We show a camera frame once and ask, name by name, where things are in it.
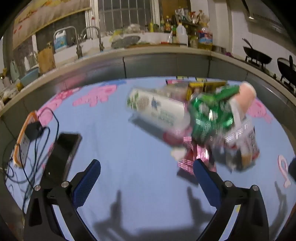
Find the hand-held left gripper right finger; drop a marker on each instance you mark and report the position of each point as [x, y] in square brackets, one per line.
[207, 183]

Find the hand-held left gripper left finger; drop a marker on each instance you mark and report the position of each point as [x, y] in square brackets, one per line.
[86, 183]

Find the pink foil wrapper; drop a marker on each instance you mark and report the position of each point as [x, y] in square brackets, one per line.
[196, 153]

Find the green foil snack bag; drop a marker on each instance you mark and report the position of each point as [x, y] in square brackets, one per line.
[208, 115]

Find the white drink carton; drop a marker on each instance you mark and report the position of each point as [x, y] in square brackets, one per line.
[157, 109]

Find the yellow cardboard box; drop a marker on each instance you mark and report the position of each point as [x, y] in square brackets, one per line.
[195, 88]
[215, 85]

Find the black smartphone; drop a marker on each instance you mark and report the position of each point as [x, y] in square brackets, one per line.
[62, 150]

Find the orange white power strip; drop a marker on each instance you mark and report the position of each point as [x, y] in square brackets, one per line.
[22, 148]

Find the black charger plug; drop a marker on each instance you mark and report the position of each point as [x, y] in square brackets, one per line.
[32, 131]

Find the pink striped packet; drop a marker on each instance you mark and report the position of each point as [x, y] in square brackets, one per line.
[180, 80]

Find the blue plastic basin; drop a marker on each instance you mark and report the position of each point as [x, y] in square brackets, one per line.
[30, 76]

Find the wooden cutting board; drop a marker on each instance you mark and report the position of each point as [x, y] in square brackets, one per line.
[46, 60]

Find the steel faucet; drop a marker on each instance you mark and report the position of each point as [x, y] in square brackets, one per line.
[78, 48]
[101, 44]

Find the black wok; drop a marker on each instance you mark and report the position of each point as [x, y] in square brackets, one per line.
[257, 56]
[286, 69]

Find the blue white detergent jug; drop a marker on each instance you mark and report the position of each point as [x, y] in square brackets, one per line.
[60, 42]

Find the grey strainer basket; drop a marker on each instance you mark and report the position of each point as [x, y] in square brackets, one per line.
[126, 41]

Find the white plastic jug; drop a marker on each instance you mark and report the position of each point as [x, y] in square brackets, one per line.
[182, 34]

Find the row of condiment bottles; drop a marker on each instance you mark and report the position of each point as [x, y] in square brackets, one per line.
[168, 24]

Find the barred window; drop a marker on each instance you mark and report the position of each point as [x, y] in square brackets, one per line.
[127, 14]

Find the steel range hood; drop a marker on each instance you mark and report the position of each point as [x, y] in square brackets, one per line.
[263, 16]

